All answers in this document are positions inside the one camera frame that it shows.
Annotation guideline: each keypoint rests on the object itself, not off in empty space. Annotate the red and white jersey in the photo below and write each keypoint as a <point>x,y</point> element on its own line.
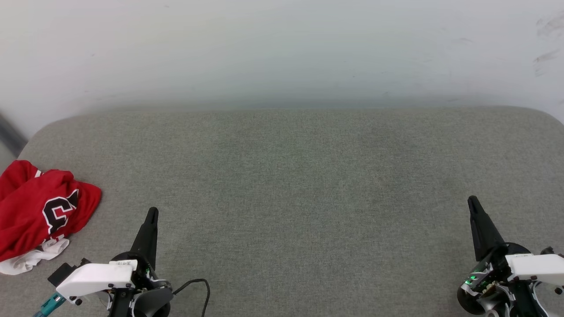
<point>31,207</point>

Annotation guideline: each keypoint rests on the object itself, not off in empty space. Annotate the grey metal bar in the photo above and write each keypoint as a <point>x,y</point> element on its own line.
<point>11,136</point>

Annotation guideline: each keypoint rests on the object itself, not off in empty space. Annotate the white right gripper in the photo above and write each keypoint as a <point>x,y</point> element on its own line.
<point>537,268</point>

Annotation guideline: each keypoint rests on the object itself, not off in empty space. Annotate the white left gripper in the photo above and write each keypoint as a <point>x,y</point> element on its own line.
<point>97,277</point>

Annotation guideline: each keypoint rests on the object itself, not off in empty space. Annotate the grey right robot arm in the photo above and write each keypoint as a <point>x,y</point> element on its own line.
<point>524,301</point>

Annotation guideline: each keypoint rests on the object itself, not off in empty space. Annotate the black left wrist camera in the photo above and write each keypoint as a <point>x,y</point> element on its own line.
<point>61,274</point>

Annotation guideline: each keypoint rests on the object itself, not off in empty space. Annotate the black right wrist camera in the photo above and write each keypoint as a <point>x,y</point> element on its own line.
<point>550,251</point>

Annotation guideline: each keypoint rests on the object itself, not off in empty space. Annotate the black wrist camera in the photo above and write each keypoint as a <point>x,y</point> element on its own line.
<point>550,251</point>
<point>61,274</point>

